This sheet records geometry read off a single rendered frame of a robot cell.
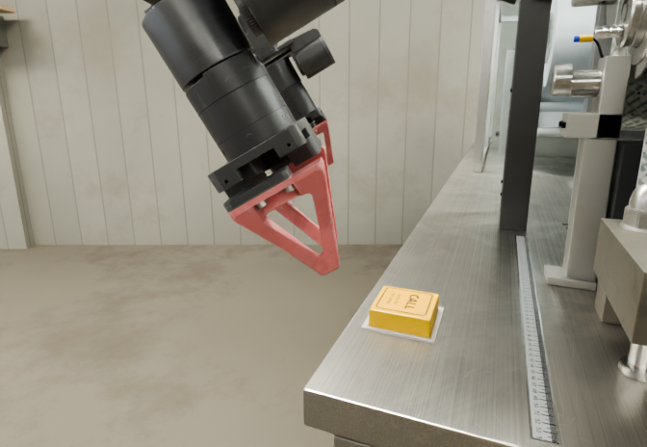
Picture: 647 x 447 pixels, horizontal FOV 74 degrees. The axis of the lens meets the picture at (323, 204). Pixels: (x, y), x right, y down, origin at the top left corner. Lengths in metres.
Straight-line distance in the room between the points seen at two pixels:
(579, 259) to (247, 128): 0.52
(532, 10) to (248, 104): 0.69
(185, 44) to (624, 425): 0.44
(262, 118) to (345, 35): 3.07
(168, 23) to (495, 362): 0.41
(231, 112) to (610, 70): 0.49
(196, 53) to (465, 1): 3.28
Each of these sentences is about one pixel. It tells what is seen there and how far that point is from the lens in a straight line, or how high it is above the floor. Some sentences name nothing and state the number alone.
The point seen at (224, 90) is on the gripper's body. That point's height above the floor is 1.16.
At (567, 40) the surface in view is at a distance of 1.61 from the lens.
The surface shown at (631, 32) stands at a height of 1.23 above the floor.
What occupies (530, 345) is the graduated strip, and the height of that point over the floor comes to 0.90.
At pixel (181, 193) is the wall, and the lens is 3.60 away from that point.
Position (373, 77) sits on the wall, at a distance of 3.34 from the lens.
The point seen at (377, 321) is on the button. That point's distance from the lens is 0.51.
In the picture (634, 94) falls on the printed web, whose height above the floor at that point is 1.16.
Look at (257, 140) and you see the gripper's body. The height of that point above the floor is 1.13.
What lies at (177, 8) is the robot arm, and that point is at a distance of 0.30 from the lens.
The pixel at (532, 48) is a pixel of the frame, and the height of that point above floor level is 1.24.
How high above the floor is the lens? 1.16
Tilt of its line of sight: 14 degrees down
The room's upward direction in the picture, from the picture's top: straight up
